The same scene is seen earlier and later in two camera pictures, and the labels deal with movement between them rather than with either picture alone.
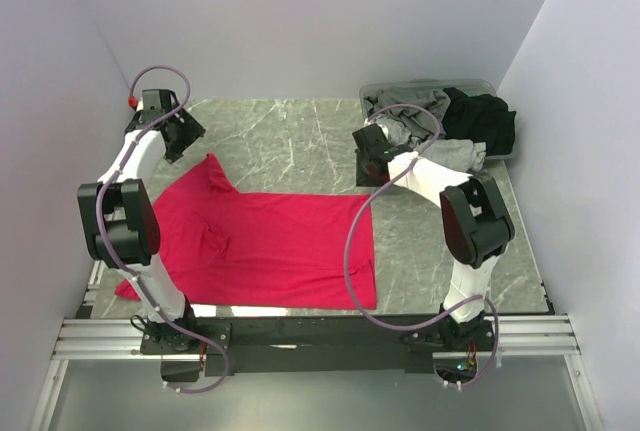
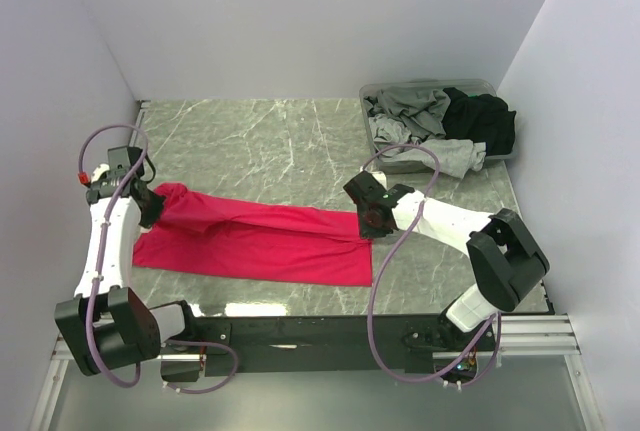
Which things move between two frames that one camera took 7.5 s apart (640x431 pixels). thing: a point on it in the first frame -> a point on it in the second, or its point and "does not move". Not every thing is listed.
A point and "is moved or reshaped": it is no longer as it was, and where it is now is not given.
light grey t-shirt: x=464 y=154 does not move
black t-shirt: x=482 y=118 does not move
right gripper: x=361 y=179 -> x=366 y=232
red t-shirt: x=223 y=248 is moved or reshaped
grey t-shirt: x=420 y=122 does not move
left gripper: x=191 y=132 -> x=152 y=215
